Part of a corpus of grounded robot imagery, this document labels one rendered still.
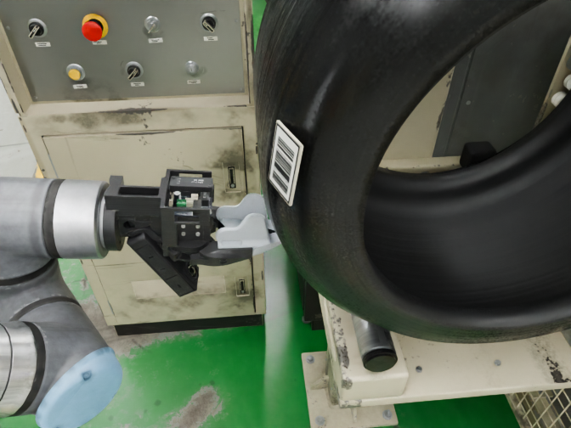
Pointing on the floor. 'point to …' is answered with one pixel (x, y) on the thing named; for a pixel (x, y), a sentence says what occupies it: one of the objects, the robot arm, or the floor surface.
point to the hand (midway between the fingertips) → (279, 237)
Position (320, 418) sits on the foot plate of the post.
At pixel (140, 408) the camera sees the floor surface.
